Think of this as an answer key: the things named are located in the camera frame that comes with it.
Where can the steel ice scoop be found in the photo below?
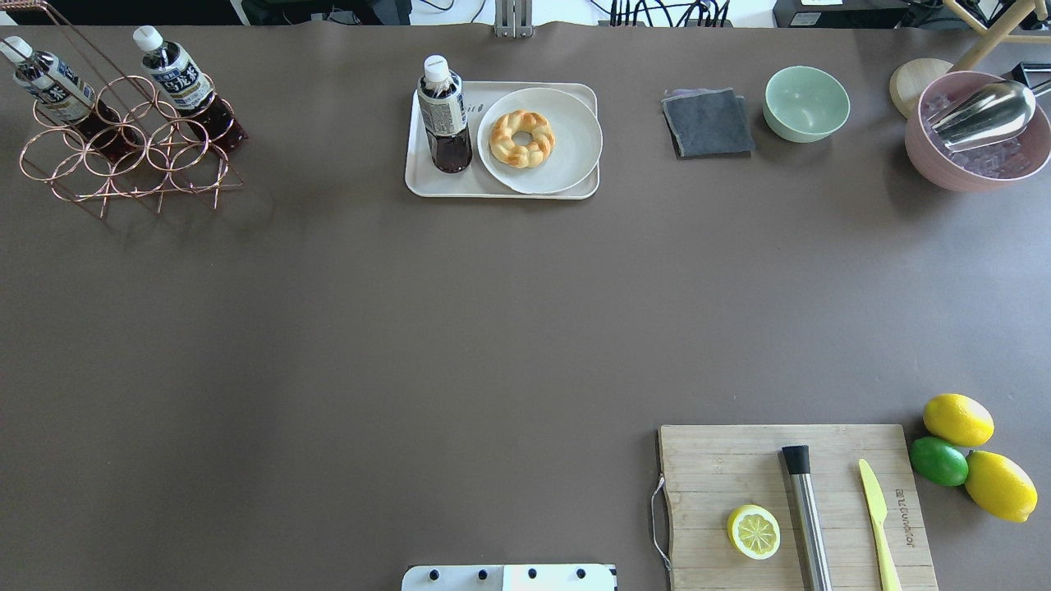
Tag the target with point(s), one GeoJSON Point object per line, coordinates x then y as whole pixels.
{"type": "Point", "coordinates": [996, 112]}

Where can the yellow plastic knife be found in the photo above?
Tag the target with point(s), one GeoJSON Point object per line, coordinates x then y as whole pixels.
{"type": "Point", "coordinates": [878, 510]}

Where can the clear ice cubes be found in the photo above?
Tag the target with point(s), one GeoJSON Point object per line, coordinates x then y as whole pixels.
{"type": "Point", "coordinates": [1000, 160]}

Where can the yellow lemon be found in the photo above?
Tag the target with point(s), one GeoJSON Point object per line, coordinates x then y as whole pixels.
{"type": "Point", "coordinates": [958, 419]}
{"type": "Point", "coordinates": [1000, 486]}

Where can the green lime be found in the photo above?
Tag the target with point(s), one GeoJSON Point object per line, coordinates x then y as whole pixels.
{"type": "Point", "coordinates": [939, 461]}

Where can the grey folded cloth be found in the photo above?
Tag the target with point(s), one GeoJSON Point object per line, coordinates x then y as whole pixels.
{"type": "Point", "coordinates": [707, 122]}

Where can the steel muddler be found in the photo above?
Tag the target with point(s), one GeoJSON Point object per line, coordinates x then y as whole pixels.
{"type": "Point", "coordinates": [814, 561]}

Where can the wooden mug tree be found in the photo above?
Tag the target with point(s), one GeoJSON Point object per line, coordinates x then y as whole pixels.
{"type": "Point", "coordinates": [911, 78]}

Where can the white plate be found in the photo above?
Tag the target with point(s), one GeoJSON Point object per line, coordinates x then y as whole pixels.
{"type": "Point", "coordinates": [575, 156]}

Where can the aluminium frame post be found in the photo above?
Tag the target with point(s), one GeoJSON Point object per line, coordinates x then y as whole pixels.
{"type": "Point", "coordinates": [513, 19]}

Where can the tea bottle white cap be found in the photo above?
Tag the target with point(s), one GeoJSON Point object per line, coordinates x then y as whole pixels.
{"type": "Point", "coordinates": [440, 96]}

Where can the green bowl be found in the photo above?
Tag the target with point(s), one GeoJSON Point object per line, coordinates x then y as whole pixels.
{"type": "Point", "coordinates": [803, 104]}

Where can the pink bowl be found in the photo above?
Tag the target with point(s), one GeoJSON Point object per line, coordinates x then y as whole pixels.
{"type": "Point", "coordinates": [942, 160]}

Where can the copper wire bottle rack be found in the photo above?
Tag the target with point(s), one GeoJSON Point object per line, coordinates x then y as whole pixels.
{"type": "Point", "coordinates": [164, 133]}

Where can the lemon half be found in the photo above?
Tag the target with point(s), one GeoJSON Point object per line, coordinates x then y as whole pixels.
{"type": "Point", "coordinates": [754, 531]}

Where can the wooden cutting board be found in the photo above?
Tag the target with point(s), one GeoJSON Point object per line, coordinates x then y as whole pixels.
{"type": "Point", "coordinates": [711, 469]}

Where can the cream serving tray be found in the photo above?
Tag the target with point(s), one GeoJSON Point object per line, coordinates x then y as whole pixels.
{"type": "Point", "coordinates": [424, 179]}

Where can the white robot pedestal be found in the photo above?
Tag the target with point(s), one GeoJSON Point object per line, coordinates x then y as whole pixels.
{"type": "Point", "coordinates": [533, 576]}

